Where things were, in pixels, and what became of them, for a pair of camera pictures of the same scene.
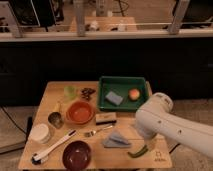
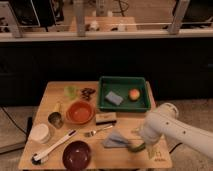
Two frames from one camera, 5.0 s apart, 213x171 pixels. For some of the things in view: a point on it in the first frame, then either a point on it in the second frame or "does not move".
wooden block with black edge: x=107 y=118 does not move
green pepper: x=138 y=154 to x=136 y=147
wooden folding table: x=71 y=131 does not move
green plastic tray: x=122 y=93 does not move
